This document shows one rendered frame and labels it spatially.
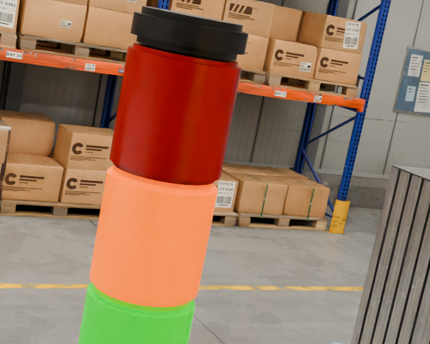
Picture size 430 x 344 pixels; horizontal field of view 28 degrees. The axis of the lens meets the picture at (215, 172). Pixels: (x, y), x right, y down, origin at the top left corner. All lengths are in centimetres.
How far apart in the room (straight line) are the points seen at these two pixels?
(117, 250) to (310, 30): 953
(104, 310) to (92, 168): 833
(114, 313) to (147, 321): 1
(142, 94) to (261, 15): 886
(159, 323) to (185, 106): 9
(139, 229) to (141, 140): 4
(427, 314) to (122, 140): 184
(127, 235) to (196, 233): 3
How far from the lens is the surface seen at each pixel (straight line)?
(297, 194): 993
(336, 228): 1020
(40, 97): 974
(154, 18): 35
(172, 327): 38
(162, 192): 36
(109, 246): 37
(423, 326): 218
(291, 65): 949
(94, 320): 38
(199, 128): 35
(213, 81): 35
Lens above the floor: 235
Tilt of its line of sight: 11 degrees down
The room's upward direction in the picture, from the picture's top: 11 degrees clockwise
